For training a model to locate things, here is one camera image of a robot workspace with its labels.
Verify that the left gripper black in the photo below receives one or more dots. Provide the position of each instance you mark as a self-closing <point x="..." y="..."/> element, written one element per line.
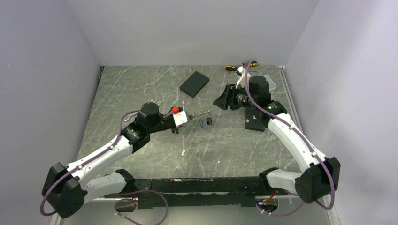
<point x="173" y="129"/>

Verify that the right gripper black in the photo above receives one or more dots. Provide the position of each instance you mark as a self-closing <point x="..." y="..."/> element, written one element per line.
<point x="227" y="98"/>

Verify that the key bunch with rings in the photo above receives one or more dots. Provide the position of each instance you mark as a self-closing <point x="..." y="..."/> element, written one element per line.
<point x="205" y="115"/>

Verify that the blue key tag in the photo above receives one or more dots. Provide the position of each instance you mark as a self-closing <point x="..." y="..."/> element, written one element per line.
<point x="201" y="123"/>

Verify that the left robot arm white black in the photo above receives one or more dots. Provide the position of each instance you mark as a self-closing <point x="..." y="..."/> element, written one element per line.
<point x="68" y="187"/>

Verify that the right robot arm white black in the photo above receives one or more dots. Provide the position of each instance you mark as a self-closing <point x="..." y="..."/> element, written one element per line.
<point x="270" y="114"/>

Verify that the large silver wrench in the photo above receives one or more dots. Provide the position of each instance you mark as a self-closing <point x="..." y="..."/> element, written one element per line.
<point x="156" y="101"/>

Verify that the black flat box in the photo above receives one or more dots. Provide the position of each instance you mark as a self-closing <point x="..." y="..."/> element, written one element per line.
<point x="193" y="85"/>

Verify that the yellow black screwdriver front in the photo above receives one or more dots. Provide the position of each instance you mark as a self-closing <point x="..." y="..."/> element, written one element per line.
<point x="230" y="68"/>

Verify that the orange black screwdriver rear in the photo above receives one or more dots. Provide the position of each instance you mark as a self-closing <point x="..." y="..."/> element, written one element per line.
<point x="253" y="64"/>

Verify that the clear plastic box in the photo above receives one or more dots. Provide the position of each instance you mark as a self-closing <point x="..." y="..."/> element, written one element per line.
<point x="271" y="83"/>

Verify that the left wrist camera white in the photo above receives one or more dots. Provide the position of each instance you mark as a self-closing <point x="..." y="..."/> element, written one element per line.
<point x="180" y="116"/>

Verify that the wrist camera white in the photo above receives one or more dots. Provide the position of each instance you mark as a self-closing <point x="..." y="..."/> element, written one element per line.
<point x="180" y="116"/>
<point x="243" y="76"/>

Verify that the black network switch box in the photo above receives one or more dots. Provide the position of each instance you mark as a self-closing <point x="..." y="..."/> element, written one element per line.
<point x="251" y="121"/>

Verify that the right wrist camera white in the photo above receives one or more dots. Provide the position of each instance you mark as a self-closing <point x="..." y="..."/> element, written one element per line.
<point x="243" y="76"/>

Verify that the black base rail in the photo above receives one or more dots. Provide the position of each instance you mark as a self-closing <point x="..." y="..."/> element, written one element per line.
<point x="243" y="191"/>

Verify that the aluminium frame rail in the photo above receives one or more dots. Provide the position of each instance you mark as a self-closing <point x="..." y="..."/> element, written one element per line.
<point x="315" y="181"/>

